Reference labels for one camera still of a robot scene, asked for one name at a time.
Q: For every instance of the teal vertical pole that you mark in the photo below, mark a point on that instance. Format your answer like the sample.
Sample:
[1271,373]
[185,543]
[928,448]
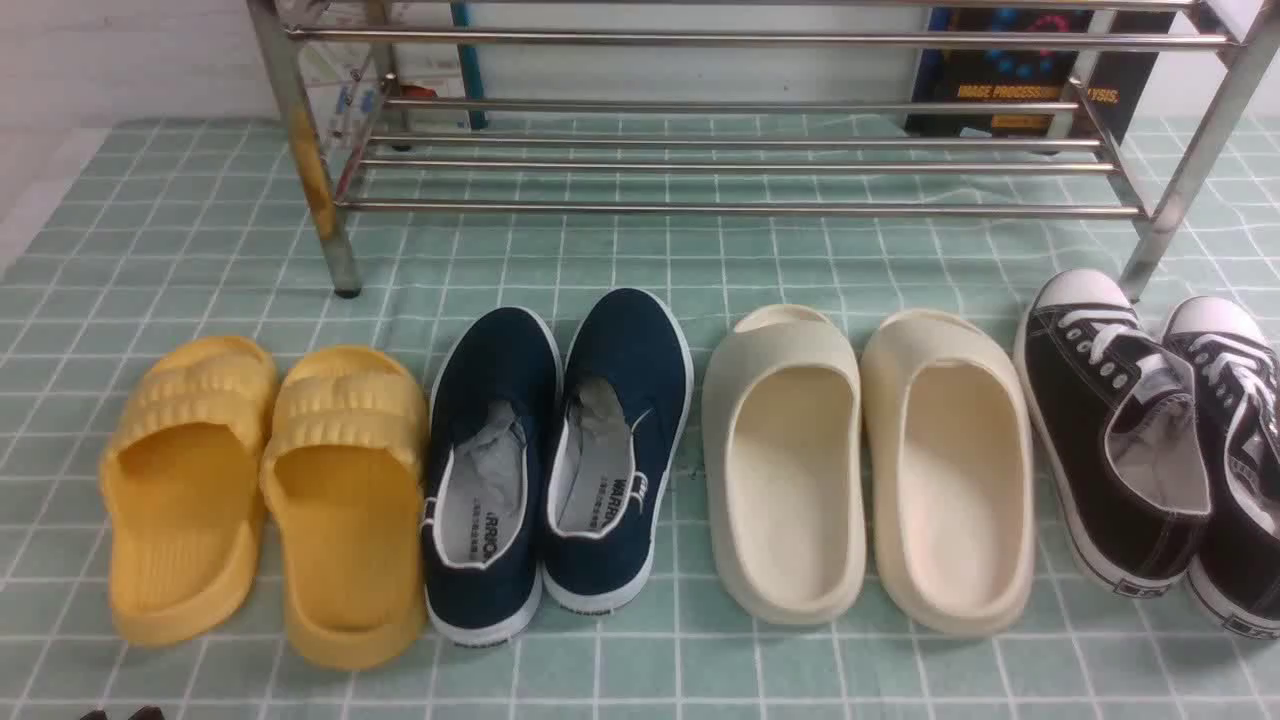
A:
[472,78]

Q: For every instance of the green checked tablecloth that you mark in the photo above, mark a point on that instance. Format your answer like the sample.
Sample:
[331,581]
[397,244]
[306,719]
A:
[120,244]

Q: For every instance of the steel shoe rack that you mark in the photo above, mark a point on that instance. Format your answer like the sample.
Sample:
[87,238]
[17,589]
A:
[1080,143]

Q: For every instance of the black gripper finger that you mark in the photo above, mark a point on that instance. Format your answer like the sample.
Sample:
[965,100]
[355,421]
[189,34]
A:
[149,712]

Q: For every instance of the dark image processing book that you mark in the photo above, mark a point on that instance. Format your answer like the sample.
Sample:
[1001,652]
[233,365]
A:
[1004,75]

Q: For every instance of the right yellow rubber slipper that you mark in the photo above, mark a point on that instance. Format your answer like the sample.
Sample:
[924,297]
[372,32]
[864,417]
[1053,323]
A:
[341,479]

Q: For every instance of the right cream foam slipper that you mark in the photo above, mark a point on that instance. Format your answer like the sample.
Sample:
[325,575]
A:
[951,459]

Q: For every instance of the black canvas sneaker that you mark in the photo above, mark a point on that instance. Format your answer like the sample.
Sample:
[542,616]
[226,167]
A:
[1235,574]
[1116,412]

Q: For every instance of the left navy canvas shoe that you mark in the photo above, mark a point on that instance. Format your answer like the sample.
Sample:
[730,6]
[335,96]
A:
[490,410]

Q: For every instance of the yellow rubber slipper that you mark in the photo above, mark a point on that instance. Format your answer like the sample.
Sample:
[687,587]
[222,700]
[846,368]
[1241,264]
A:
[180,480]
[341,479]

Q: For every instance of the right navy canvas shoe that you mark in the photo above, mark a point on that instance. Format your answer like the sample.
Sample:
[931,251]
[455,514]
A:
[626,399]

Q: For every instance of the white printed box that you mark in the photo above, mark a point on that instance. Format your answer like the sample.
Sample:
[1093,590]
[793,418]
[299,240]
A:
[342,79]

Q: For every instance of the navy canvas shoe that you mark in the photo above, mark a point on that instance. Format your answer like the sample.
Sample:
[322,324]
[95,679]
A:
[626,399]
[490,410]

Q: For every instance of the left cream foam slipper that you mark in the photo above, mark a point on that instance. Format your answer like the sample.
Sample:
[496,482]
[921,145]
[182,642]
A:
[780,429]

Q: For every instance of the left yellow rubber slipper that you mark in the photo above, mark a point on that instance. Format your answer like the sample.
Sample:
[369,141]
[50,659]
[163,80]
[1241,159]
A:
[180,480]

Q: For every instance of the cream foam slipper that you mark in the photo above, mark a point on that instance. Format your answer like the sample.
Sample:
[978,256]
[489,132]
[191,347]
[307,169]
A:
[951,459]
[780,429]

